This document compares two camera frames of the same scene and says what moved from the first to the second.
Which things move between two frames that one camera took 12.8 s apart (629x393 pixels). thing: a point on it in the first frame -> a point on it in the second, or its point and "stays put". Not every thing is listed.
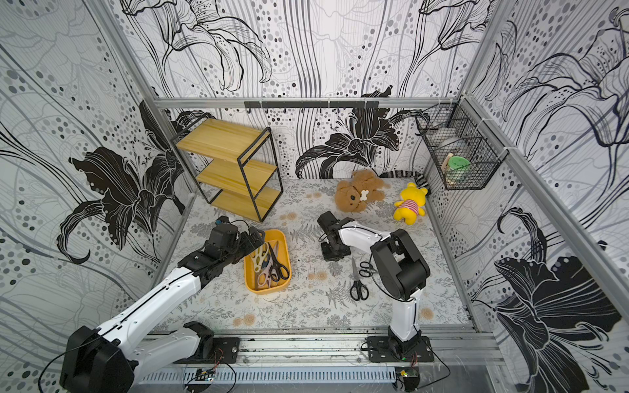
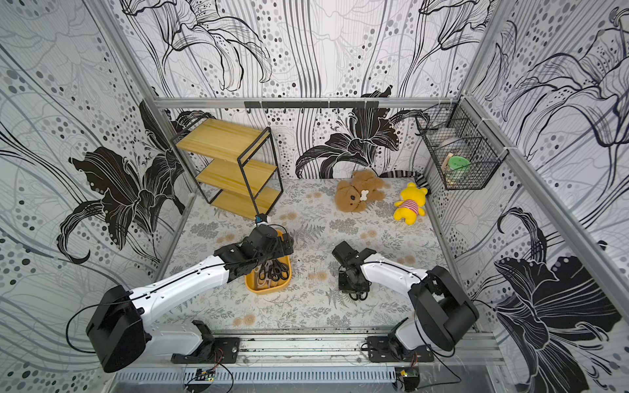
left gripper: [245, 237] -> [280, 251]
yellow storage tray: [284, 259] stays put
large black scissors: [278, 270] stays put
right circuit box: [411, 377] stays put
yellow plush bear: [411, 204] stays put
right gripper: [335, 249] -> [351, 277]
